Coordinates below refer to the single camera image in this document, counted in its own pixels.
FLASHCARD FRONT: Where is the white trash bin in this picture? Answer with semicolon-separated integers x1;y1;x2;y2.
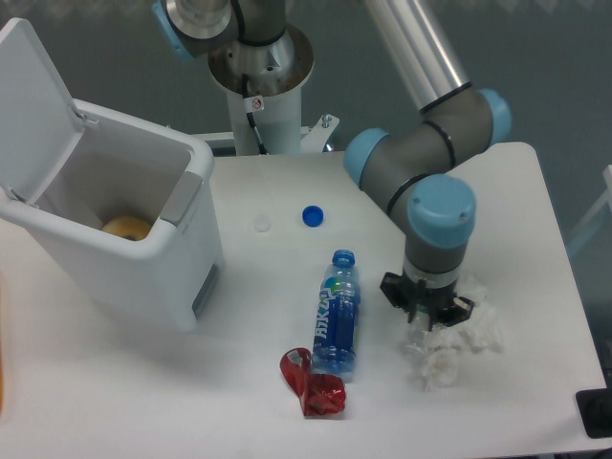
1;102;223;331

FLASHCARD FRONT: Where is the white trash bin lid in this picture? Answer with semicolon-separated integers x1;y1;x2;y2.
1;18;85;203

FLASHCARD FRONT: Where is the clear bottle with green label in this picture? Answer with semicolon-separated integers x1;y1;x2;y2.
402;308;431;362

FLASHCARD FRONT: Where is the white bottle cap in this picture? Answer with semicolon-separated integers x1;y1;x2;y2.
252;214;272;233

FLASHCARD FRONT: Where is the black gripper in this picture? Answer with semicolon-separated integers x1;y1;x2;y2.
380;272;473;327

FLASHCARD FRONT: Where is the black cable on pedestal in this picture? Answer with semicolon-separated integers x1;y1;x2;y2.
240;74;269;156

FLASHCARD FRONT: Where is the brown round item in bin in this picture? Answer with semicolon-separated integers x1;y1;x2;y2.
101;216;152;241

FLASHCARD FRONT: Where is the crumpled white tissue paper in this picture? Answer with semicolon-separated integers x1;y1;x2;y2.
406;273;504;390

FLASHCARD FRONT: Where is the black device at table edge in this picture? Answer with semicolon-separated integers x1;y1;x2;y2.
576;388;611;439

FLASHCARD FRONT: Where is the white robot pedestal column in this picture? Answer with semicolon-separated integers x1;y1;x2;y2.
226;88;302;156

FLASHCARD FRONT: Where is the white metal mounting bracket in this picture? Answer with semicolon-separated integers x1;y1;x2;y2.
300;114;340;154

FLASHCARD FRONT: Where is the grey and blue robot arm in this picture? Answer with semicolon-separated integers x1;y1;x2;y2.
153;1;512;327

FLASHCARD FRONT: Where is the blue bottle cap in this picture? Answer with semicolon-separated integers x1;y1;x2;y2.
301;205;325;228

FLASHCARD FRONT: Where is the crumpled red foil wrapper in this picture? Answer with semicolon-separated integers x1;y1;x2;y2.
279;347;346;418

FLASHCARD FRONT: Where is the blue plastic drink bottle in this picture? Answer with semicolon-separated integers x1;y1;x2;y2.
312;249;361;380

